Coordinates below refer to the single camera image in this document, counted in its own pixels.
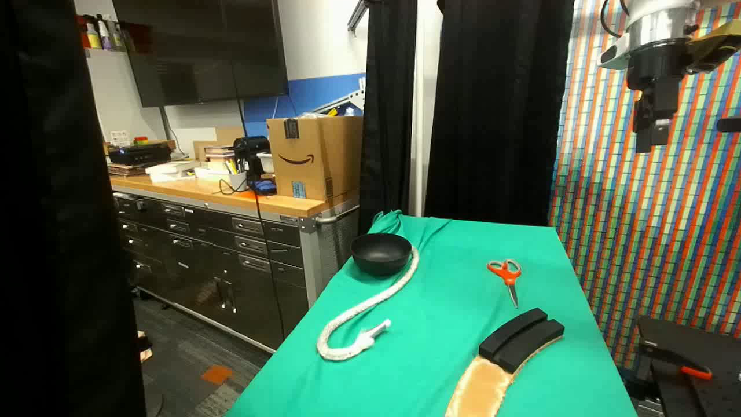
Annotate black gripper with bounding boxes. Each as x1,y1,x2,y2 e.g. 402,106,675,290
624,42,690,154

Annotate black bowl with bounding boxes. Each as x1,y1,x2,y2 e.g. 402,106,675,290
350,231,415,277

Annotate colourful striped backdrop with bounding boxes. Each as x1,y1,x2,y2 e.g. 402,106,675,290
548,0,741,373

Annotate black curtain beside backdrop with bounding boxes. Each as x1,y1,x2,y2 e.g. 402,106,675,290
424,0,575,228

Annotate narrow black curtain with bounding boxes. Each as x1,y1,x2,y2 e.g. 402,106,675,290
357,0,418,233

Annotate green table cloth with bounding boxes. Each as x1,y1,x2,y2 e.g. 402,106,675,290
225,209,639,417

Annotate cardboard shipping box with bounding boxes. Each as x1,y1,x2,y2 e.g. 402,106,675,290
265,114,366,209

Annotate black desktop device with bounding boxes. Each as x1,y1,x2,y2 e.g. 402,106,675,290
230,135,273,183

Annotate wooden countertop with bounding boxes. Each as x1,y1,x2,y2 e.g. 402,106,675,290
108,174,329,223

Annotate black drawer cabinet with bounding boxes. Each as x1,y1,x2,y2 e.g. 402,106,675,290
111,190,361,354

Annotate white plastic tray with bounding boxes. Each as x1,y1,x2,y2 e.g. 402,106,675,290
145,158,204,187

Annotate black tool case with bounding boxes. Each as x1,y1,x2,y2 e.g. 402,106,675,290
107,139,175,167

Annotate bottles on shelf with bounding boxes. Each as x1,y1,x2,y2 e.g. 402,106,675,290
75,12,129,52

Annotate wide black curtain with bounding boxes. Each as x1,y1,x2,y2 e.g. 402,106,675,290
0,0,147,417

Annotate gold wrist camera mount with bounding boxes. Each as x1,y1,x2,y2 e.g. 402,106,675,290
681,18,741,76

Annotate orange handled scissors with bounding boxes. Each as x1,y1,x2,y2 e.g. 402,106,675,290
483,257,525,307

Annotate orange handled bar clamp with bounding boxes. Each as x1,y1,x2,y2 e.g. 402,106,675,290
636,342,718,385

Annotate white rope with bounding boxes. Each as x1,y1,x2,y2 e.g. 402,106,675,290
315,241,420,364

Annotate black wall monitor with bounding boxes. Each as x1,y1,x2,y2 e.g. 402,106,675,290
114,0,291,109

